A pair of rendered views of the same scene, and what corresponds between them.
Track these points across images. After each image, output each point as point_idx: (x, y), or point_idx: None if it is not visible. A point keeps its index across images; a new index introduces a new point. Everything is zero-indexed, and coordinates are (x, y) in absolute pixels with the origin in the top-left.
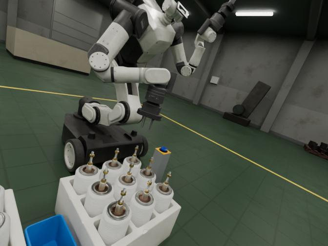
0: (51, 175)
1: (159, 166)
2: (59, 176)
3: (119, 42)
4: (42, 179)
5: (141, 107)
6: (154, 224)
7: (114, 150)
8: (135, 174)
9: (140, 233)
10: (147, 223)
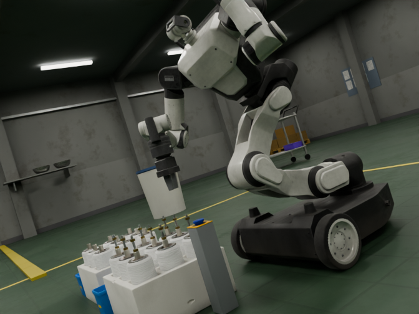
0: (239, 258)
1: (194, 249)
2: (238, 261)
3: (166, 111)
4: (231, 259)
5: (243, 157)
6: (117, 283)
7: (267, 236)
8: (186, 253)
9: (112, 280)
10: (120, 280)
